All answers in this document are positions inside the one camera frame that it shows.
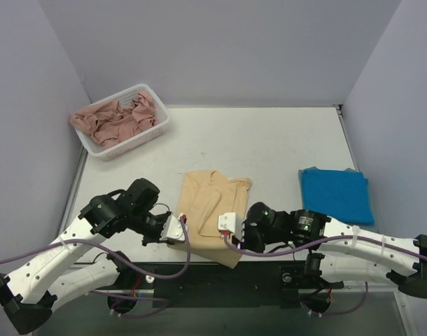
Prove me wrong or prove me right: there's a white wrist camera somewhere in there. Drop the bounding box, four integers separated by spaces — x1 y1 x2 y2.
160 213 188 244
217 212 245 242

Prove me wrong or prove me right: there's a yellow t shirt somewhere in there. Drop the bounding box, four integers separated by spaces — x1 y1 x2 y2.
176 170 252 269

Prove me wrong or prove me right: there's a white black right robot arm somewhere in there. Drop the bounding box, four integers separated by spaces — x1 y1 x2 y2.
235 202 427 299

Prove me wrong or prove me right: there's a blue folded t shirt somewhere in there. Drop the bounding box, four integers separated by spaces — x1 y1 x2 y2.
298 167 375 226

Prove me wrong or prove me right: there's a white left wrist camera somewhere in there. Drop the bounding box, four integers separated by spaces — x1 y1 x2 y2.
160 213 188 244

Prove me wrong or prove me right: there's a pink crumpled t shirt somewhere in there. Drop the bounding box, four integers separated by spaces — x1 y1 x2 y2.
69 91 160 150

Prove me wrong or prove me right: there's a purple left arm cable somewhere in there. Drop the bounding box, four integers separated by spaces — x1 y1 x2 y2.
0 216 192 319

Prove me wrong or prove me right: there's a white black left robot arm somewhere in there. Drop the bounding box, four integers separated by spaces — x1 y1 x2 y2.
0 178 170 335

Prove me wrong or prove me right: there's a teal folded t shirt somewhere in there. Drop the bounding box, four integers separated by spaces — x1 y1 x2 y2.
355 224 379 233

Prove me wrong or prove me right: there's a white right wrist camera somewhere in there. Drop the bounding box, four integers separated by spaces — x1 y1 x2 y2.
217 212 245 242

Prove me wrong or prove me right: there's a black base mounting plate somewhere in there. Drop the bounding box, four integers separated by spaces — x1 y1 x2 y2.
100 260 344 309

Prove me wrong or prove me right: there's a white plastic perforated basket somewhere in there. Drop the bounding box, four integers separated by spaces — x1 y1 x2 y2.
69 84 170 161

